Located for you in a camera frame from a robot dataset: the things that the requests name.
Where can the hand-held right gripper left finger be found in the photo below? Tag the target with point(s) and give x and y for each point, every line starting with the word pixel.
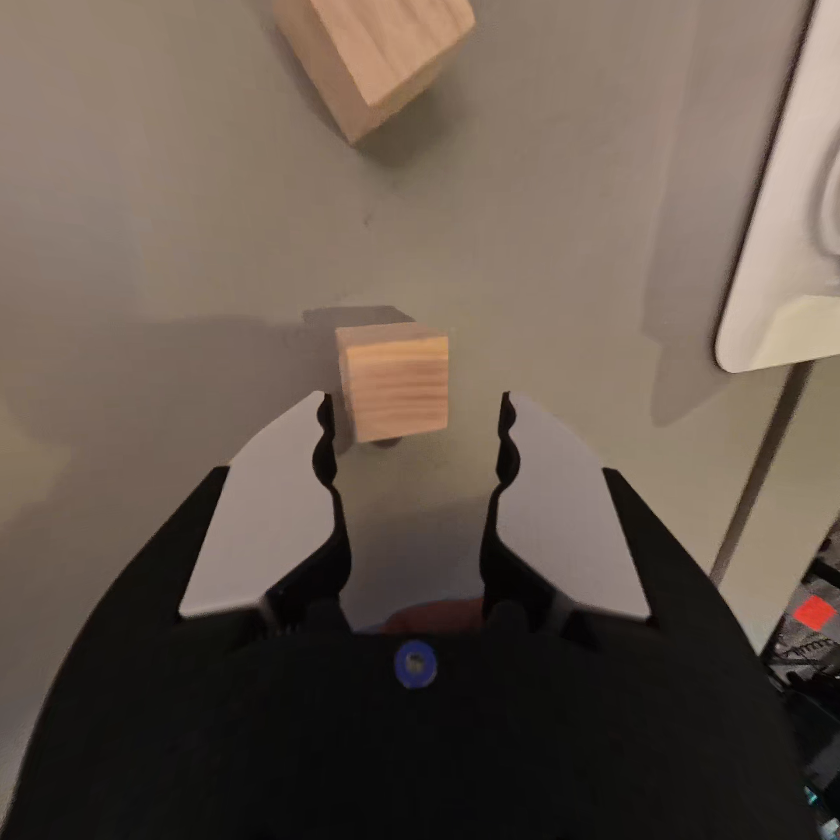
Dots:
pixel 262 518

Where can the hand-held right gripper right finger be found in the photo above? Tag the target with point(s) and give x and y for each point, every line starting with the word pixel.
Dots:
pixel 564 518

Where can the wooden cube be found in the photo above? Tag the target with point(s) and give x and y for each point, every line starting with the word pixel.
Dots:
pixel 374 59
pixel 394 387

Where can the dark clutter with red patch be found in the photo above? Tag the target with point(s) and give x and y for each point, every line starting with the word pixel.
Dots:
pixel 814 613

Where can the document stand with white base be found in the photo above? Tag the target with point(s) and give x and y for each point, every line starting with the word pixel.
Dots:
pixel 774 262

